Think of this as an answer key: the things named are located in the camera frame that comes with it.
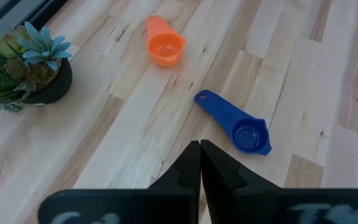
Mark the small dark blue measuring cup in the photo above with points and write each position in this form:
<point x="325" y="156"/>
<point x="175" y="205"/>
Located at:
<point x="247" y="137"/>

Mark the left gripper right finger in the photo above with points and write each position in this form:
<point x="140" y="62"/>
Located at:
<point x="259" y="205"/>

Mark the orange measuring cup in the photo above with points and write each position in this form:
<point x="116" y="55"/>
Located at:
<point x="165" y="49"/>

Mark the succulent plant in black pot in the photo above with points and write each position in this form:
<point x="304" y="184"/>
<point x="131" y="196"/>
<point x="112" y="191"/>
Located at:
<point x="51" y="84"/>

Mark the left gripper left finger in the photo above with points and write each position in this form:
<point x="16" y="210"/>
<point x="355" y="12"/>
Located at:
<point x="166" y="205"/>

